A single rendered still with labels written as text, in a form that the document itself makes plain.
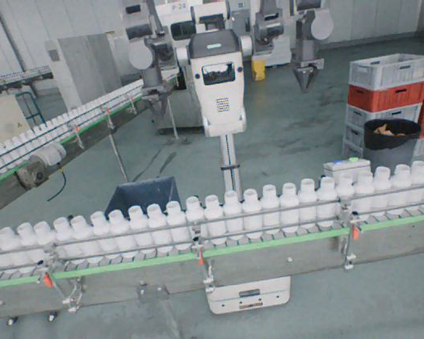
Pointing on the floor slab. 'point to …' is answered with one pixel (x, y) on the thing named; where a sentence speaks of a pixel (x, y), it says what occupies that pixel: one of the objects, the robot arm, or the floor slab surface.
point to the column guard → (258, 69)
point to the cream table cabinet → (3, 121)
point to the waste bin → (389, 143)
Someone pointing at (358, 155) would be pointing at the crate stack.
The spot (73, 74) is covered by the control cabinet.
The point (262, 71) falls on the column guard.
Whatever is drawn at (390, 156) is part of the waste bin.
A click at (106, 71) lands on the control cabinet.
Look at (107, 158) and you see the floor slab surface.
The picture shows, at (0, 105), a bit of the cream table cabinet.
